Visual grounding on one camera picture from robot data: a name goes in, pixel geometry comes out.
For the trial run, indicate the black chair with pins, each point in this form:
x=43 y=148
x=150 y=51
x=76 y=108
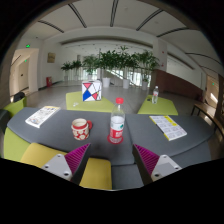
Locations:
x=19 y=96

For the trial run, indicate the white cube with coloured triangles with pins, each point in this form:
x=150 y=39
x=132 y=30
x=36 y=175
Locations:
x=91 y=91

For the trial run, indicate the red fire extinguisher box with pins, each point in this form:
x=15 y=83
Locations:
x=48 y=82

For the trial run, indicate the flat round red coaster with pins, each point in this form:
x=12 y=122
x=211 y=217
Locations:
x=110 y=140

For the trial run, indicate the cream and red mug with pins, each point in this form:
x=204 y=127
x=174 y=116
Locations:
x=80 y=130

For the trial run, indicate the clear red-capped water bottle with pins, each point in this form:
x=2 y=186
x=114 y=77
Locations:
x=117 y=125

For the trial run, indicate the small clear water bottle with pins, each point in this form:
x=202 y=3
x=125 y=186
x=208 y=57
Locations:
x=155 y=96

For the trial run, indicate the brown framed wall picture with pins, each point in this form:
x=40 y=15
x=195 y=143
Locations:
x=51 y=57

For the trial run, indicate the dark grey armchair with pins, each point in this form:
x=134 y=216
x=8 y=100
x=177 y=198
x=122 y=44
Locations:
x=4 y=120

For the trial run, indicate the lime green armchair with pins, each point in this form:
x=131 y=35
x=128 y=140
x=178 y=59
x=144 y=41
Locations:
x=15 y=107

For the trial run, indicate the white printed magazine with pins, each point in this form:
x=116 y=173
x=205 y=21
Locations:
x=42 y=116

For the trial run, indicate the green exit sign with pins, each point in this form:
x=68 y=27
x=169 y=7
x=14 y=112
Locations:
x=27 y=46

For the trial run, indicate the group of potted green plants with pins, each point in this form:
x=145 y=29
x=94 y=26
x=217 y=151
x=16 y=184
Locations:
x=113 y=61

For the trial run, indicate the yellow and white booklet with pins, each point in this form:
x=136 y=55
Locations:
x=168 y=127

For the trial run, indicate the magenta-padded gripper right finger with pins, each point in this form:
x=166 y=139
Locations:
x=163 y=166

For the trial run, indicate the wooden bench with dark legs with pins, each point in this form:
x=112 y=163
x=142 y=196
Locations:
x=206 y=113

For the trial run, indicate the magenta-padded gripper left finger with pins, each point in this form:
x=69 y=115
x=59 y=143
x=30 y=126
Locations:
x=58 y=165

